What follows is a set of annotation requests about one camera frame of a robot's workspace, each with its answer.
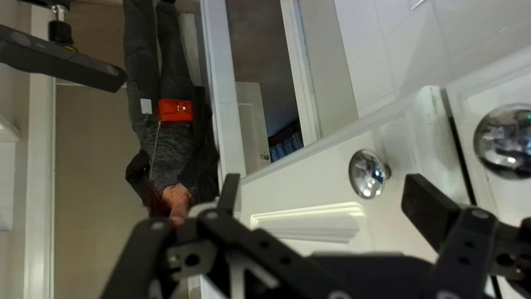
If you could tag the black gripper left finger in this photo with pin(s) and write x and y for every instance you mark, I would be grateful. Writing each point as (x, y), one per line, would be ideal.
(241, 260)

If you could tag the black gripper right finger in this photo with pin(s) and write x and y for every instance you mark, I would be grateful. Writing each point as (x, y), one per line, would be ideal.
(471, 242)

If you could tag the chrome door knob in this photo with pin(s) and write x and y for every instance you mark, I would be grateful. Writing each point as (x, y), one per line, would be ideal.
(369, 172)
(501, 141)

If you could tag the white upper cabinet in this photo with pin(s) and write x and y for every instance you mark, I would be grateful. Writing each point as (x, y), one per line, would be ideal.
(307, 199)

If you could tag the person in grey clothes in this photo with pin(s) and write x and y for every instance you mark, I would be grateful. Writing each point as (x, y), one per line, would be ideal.
(176, 164)

